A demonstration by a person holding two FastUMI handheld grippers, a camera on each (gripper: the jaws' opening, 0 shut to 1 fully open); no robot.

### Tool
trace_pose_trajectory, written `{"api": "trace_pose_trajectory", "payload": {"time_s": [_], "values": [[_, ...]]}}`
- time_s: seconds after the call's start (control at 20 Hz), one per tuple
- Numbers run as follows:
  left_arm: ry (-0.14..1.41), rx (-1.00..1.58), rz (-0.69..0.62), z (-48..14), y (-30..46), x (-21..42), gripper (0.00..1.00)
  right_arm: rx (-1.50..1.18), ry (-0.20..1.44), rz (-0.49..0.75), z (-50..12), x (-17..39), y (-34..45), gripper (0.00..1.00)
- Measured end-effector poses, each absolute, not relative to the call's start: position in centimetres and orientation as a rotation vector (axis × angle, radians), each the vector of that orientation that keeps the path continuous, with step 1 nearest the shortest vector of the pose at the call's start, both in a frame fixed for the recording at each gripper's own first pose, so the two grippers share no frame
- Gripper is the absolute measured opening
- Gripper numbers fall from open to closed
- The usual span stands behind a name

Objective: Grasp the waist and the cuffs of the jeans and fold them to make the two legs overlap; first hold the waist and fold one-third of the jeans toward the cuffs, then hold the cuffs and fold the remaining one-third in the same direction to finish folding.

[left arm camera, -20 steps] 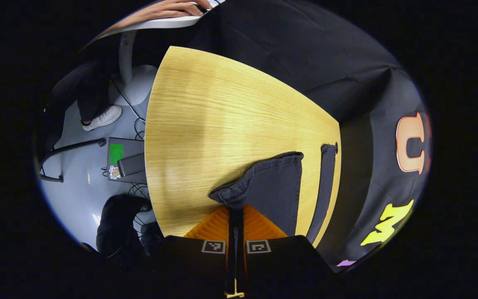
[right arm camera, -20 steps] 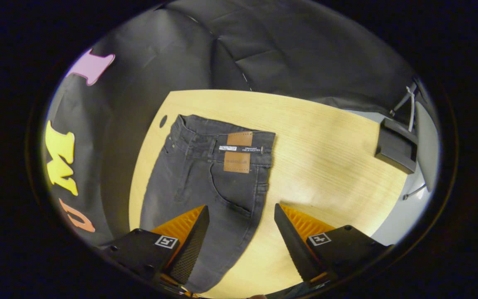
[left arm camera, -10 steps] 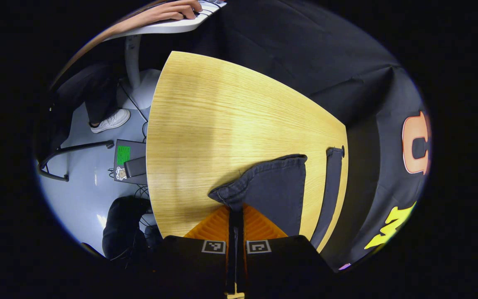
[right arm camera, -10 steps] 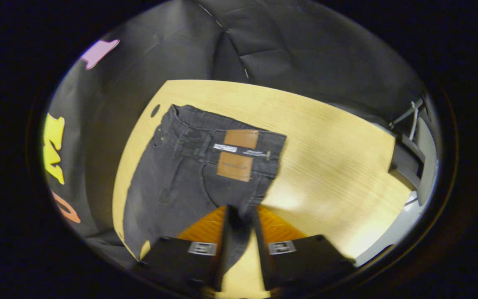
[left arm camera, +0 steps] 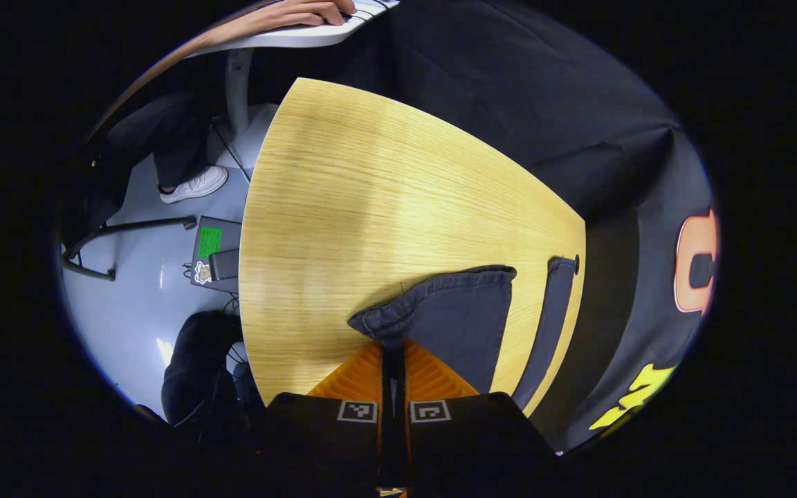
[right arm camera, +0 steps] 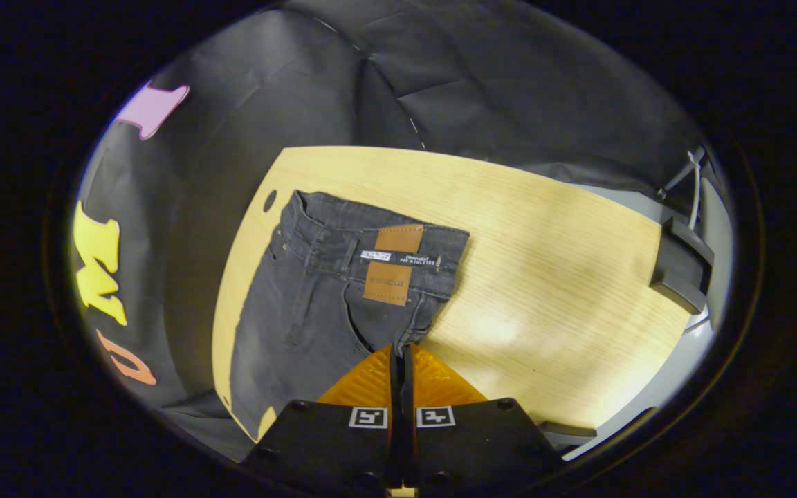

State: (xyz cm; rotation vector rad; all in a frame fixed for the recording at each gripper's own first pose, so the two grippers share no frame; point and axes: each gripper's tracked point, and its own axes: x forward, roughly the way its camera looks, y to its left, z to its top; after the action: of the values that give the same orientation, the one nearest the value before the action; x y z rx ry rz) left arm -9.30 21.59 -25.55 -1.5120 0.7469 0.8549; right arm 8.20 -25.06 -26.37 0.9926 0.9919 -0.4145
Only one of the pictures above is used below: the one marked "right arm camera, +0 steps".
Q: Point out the black table clamp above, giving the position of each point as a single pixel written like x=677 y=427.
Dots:
x=679 y=270

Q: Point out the black jeans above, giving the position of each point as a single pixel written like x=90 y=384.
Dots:
x=301 y=311

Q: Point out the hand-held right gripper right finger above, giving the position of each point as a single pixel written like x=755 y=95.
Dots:
x=481 y=443

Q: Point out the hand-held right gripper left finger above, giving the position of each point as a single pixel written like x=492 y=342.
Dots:
x=322 y=443

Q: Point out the black backdrop cloth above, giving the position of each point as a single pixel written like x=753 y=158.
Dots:
x=246 y=124

